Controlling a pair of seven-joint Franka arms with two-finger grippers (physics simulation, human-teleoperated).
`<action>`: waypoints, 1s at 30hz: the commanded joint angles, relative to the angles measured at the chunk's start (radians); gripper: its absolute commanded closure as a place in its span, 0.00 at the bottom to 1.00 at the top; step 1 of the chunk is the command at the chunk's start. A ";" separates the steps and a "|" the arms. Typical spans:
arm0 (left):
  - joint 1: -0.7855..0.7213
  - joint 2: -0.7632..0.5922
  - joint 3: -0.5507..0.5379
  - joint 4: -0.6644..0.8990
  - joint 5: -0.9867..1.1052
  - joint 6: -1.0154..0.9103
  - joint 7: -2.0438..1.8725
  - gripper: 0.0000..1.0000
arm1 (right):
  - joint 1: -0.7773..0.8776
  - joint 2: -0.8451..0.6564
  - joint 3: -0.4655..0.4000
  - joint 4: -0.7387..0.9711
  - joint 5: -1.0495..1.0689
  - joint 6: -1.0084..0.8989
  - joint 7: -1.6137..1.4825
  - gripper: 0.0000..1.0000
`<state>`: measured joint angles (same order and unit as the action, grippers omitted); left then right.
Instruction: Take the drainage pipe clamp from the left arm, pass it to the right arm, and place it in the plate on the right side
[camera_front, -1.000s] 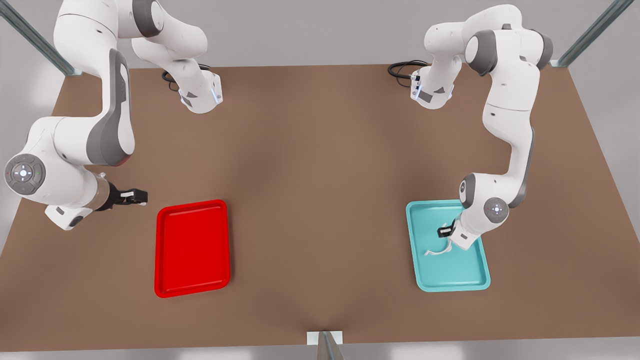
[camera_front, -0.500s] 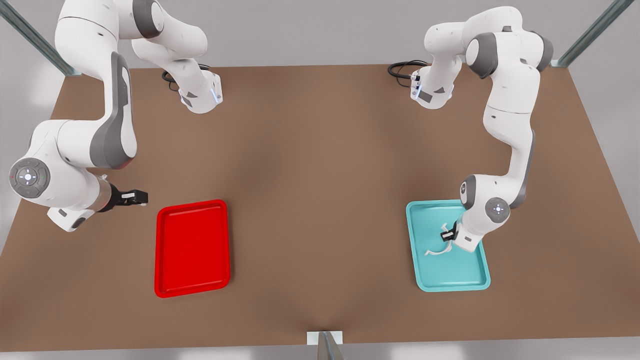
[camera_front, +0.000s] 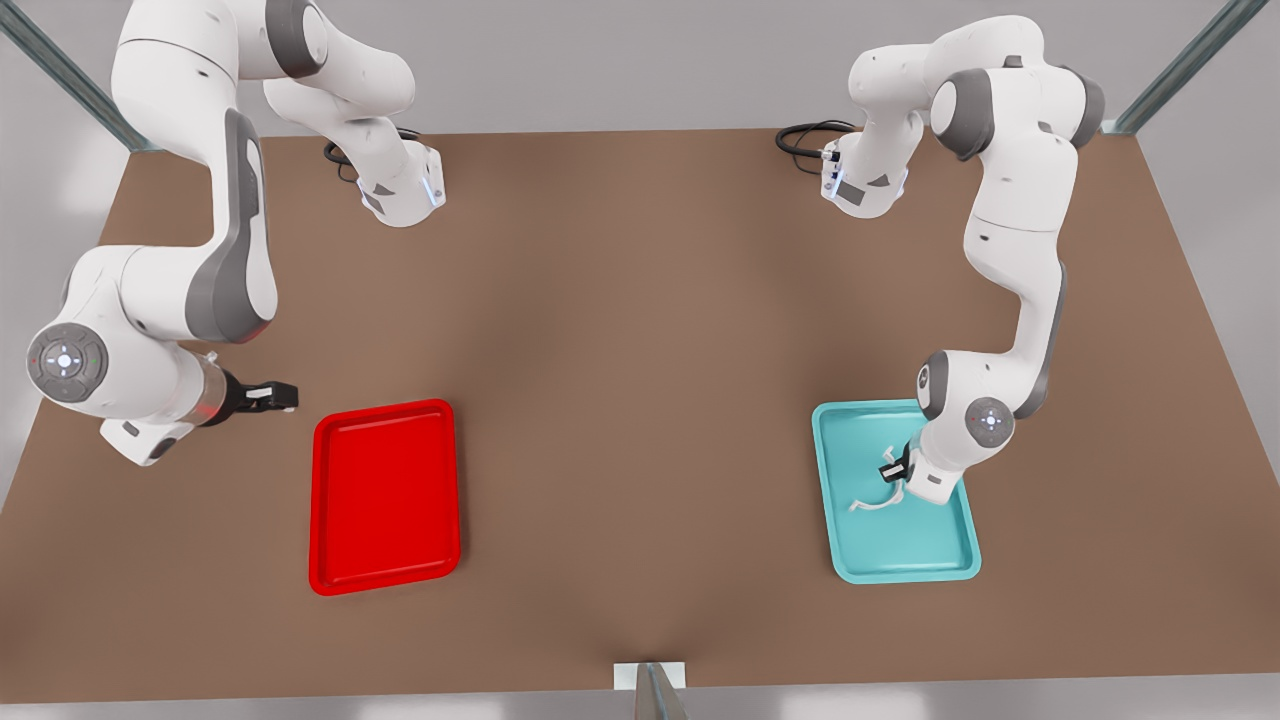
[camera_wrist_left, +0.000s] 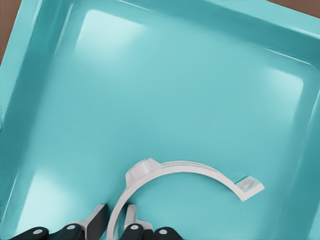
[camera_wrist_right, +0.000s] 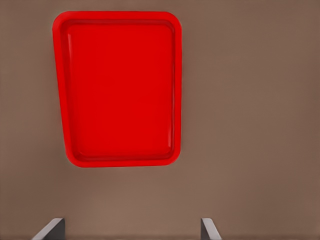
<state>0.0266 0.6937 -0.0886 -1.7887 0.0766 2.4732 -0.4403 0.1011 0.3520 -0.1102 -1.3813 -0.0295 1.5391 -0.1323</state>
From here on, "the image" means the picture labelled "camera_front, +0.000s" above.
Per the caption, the white drainage pipe clamp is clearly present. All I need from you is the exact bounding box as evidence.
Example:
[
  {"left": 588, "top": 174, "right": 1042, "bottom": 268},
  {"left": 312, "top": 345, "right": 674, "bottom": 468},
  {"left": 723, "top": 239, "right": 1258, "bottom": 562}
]
[{"left": 849, "top": 446, "right": 913, "bottom": 514}]

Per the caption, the teal rectangular tray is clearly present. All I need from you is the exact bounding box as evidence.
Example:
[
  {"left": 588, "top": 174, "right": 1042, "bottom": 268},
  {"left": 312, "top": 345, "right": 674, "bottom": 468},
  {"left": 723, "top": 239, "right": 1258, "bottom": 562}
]
[{"left": 811, "top": 400, "right": 983, "bottom": 585}]

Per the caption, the red rectangular tray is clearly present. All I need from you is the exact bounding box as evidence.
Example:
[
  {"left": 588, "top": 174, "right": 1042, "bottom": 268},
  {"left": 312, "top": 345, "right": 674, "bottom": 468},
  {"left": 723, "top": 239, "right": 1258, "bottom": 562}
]
[{"left": 308, "top": 399, "right": 462, "bottom": 597}]

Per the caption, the black cable loop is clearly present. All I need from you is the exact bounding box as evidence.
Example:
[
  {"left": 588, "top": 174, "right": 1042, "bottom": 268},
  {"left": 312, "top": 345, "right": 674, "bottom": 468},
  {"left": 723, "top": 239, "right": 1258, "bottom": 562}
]
[
  {"left": 323, "top": 128, "right": 422, "bottom": 184},
  {"left": 775, "top": 120, "right": 859, "bottom": 161}
]

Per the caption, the silver frame post with foot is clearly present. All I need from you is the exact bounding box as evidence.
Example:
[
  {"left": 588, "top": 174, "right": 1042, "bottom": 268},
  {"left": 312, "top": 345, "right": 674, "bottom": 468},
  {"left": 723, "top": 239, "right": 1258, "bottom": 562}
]
[{"left": 613, "top": 661, "right": 689, "bottom": 720}]

